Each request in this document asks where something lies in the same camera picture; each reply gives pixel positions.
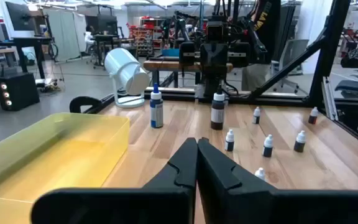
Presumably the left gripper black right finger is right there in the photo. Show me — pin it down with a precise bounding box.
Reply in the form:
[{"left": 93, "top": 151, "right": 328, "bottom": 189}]
[{"left": 196, "top": 137, "right": 358, "bottom": 224}]

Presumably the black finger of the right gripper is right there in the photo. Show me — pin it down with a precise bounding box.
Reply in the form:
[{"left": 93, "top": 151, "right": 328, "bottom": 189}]
[
  {"left": 200, "top": 42, "right": 214, "bottom": 75},
  {"left": 213, "top": 42, "right": 229, "bottom": 75}
]

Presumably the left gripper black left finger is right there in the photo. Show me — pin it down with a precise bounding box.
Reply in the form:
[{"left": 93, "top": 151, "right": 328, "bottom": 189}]
[{"left": 30, "top": 137, "right": 198, "bottom": 224}]

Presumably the black-tipped food coloring bottle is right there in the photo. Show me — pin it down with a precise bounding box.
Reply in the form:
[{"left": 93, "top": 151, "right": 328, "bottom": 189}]
[{"left": 210, "top": 86, "right": 226, "bottom": 131}]

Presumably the blue-tipped food coloring bottle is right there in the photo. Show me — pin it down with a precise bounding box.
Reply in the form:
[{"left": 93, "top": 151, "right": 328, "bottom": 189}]
[{"left": 149, "top": 82, "right": 164, "bottom": 129}]

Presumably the small dark green dropper bottle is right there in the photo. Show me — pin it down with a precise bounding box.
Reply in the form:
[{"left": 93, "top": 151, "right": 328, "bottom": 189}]
[{"left": 293, "top": 129, "right": 307, "bottom": 154}]

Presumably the blue box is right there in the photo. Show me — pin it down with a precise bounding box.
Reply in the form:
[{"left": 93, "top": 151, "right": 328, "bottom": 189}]
[{"left": 161, "top": 48, "right": 180, "bottom": 57}]

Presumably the red parts shelf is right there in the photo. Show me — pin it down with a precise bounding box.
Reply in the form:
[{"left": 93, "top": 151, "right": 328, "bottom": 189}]
[{"left": 128, "top": 16, "right": 165, "bottom": 57}]

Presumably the grey office chair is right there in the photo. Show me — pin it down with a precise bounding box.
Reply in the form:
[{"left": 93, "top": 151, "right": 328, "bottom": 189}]
[{"left": 270, "top": 39, "right": 310, "bottom": 94}]

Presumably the yellow translucent plastic bin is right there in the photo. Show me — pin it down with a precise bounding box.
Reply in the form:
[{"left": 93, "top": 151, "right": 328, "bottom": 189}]
[{"left": 0, "top": 111, "right": 131, "bottom": 224}]

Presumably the black computer monitor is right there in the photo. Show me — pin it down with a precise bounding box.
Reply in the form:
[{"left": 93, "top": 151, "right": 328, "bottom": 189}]
[{"left": 85, "top": 14, "right": 119, "bottom": 36}]

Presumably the silver aluminium extrusion bar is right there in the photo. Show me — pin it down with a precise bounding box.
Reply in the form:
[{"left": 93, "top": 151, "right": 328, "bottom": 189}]
[{"left": 321, "top": 76, "right": 338, "bottom": 121}]

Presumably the white curtain partition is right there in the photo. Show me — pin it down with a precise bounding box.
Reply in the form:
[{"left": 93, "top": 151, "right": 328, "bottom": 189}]
[{"left": 43, "top": 8, "right": 88, "bottom": 62}]

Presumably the black speaker box with lights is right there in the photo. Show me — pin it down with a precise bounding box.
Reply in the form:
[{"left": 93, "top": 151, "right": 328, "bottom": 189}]
[{"left": 0, "top": 72, "right": 40, "bottom": 112}]

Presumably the black desk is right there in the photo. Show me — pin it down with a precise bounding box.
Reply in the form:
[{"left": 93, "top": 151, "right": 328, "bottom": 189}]
[{"left": 11, "top": 36, "right": 55, "bottom": 80}]

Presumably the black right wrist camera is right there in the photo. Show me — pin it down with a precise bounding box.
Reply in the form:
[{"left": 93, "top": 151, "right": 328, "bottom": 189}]
[{"left": 206, "top": 19, "right": 229, "bottom": 43}]

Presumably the black metal table frame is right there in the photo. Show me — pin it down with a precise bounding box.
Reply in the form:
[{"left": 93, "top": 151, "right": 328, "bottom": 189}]
[{"left": 70, "top": 0, "right": 358, "bottom": 153}]

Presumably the black frame hook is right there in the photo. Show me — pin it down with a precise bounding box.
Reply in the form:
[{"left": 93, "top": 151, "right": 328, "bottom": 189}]
[{"left": 69, "top": 95, "right": 104, "bottom": 114}]

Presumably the black wall screen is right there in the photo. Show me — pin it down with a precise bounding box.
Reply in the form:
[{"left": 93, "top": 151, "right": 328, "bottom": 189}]
[{"left": 4, "top": 1, "right": 37, "bottom": 32}]

